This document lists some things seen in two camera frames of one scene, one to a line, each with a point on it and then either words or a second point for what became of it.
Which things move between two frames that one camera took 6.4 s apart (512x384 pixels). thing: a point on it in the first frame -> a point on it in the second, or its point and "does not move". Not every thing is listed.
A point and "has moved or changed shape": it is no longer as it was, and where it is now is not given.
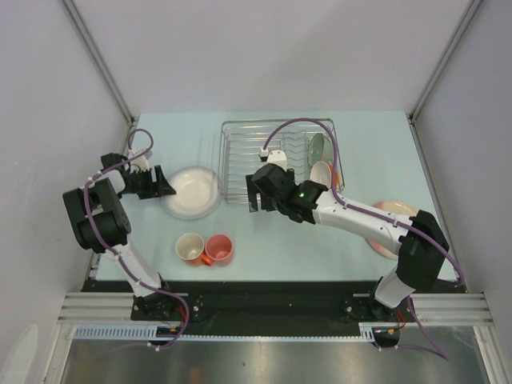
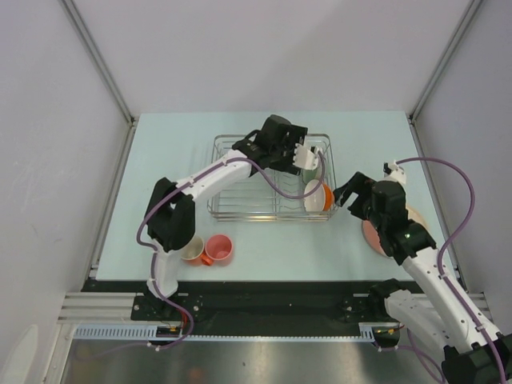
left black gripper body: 142,185 -> 282,154
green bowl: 320,149 -> 310,174
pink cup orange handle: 218,250 does not move
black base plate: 264,303 does not move
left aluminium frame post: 89,41 does not move
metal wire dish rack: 309,147 has moved or changed shape
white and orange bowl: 322,172 has moved or changed shape
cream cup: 190,246 does not move
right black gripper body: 266,204 -> 362,185
